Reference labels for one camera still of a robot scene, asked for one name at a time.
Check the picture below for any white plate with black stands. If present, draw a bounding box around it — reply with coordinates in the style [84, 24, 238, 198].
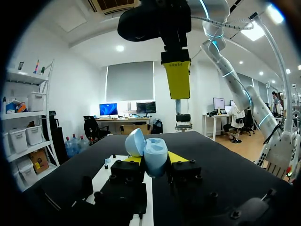
[70, 154, 155, 226]

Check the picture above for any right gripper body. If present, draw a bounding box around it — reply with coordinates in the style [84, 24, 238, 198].
[117, 0, 192, 51]

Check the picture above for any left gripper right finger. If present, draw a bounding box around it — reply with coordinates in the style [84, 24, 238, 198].
[166, 151, 219, 212]

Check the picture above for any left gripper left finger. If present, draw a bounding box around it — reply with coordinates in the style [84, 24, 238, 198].
[94, 155, 148, 219]

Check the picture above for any white cable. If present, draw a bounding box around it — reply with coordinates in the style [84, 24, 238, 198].
[190, 15, 255, 31]

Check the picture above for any person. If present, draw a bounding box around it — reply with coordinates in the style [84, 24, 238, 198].
[271, 91, 279, 117]
[222, 103, 246, 142]

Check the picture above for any light blue earbud case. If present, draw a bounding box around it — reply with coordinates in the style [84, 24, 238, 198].
[124, 128, 169, 179]

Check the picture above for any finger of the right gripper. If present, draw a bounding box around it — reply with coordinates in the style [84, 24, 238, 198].
[160, 48, 191, 100]

